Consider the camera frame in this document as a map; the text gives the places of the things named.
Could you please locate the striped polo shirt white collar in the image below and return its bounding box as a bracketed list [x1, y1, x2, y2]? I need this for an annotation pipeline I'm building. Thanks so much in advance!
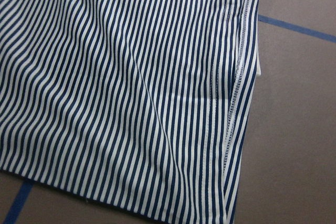
[1, 0, 260, 223]

